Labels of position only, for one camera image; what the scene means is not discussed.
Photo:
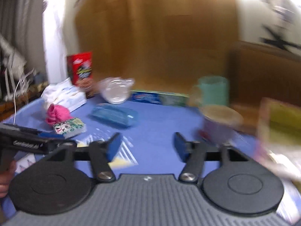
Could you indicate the Crest toothpaste box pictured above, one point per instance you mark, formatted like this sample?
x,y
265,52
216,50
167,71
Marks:
x,y
159,98

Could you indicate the stack of clear plastic cups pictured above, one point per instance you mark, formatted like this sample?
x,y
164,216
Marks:
x,y
115,90

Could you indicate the brown chair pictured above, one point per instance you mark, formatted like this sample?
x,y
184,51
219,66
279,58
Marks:
x,y
257,71

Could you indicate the red cereal tin box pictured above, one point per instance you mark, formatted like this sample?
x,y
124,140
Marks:
x,y
79,67

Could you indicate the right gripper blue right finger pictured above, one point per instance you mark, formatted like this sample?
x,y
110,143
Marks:
x,y
183,147

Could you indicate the blue glasses case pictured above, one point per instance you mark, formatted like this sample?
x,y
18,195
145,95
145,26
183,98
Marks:
x,y
115,116

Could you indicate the wooden board panel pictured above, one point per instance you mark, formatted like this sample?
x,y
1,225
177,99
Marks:
x,y
164,45

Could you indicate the pink knitted soft ball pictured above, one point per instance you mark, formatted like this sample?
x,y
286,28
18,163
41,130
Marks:
x,y
56,114

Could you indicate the blue patterned tablecloth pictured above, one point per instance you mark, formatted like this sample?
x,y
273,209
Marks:
x,y
146,183

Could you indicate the green patterned tissue pack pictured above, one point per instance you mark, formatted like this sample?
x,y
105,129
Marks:
x,y
70,128

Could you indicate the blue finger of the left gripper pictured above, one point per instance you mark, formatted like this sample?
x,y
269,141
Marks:
x,y
50,135

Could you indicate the white tissue pack large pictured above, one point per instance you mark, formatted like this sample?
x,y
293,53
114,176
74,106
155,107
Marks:
x,y
64,94

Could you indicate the pink gold tin box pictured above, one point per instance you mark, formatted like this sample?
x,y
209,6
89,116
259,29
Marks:
x,y
278,149

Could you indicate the red white paper tub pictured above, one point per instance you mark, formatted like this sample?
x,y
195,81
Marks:
x,y
219,123

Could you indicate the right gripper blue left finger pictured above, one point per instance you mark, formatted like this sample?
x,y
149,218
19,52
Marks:
x,y
112,146

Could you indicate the person's left hand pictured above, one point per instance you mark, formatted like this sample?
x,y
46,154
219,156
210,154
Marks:
x,y
5,179

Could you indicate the green plastic mug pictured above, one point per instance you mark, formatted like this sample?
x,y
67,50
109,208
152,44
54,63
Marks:
x,y
210,90

